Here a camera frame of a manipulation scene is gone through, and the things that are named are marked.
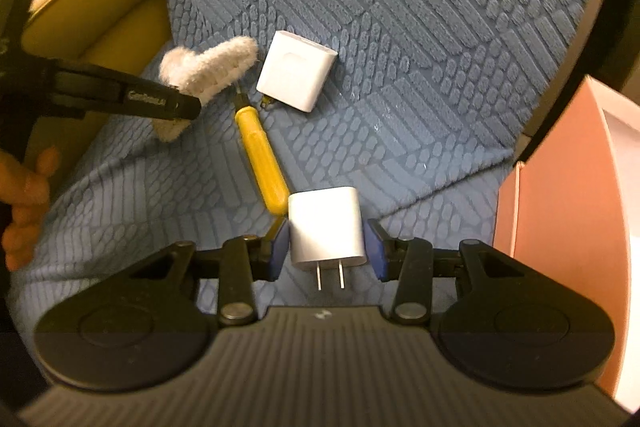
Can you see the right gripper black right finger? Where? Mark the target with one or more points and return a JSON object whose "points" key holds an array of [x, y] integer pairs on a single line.
{"points": [[409, 262]]}

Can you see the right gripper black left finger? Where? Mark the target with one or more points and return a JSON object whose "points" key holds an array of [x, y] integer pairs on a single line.
{"points": [[244, 260]]}

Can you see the white plug charger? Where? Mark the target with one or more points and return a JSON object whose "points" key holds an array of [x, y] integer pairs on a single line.
{"points": [[326, 232]]}

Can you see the fluffy white hair claw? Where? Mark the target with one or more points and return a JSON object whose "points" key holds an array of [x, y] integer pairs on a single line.
{"points": [[205, 74]]}

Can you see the person's left hand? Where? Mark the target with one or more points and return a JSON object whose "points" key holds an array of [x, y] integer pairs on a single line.
{"points": [[27, 192]]}

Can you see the pink cardboard box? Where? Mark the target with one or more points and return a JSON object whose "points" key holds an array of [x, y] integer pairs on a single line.
{"points": [[571, 211]]}

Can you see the white square charger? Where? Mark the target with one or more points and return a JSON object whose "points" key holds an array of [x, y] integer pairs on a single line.
{"points": [[295, 70]]}

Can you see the blue quilted sofa cover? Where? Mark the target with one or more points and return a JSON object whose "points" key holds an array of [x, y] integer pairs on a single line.
{"points": [[420, 114]]}

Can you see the yellow handled screwdriver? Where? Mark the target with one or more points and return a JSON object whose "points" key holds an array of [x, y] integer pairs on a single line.
{"points": [[267, 172]]}

